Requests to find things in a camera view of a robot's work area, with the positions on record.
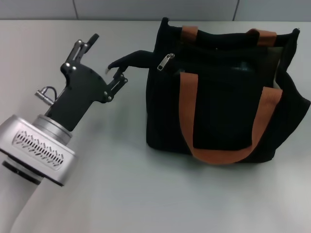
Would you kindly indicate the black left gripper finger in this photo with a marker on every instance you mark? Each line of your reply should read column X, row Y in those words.
column 79, row 49
column 116, row 85

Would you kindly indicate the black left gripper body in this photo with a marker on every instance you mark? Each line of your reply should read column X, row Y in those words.
column 80, row 92

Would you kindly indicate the silver zipper pull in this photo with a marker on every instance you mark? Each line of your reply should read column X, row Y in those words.
column 164, row 62

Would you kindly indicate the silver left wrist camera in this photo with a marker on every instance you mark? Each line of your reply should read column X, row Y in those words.
column 39, row 148

